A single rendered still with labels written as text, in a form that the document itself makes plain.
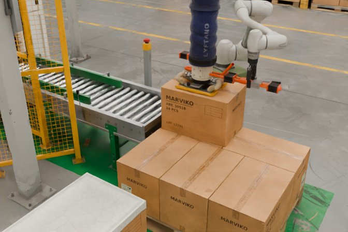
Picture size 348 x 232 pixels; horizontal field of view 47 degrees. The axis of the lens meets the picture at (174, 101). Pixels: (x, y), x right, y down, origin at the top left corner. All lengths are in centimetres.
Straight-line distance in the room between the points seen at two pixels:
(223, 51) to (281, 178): 143
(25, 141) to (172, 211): 133
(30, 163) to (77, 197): 157
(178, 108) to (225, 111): 42
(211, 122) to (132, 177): 75
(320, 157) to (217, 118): 151
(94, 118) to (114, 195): 183
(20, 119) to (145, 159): 104
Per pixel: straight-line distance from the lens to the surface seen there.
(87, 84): 442
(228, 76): 315
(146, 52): 418
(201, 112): 320
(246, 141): 337
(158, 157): 313
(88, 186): 213
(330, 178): 407
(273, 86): 303
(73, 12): 649
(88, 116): 385
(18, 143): 344
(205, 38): 307
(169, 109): 335
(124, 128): 358
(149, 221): 335
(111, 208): 198
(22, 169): 357
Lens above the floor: 233
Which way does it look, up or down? 27 degrees down
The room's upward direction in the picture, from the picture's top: straight up
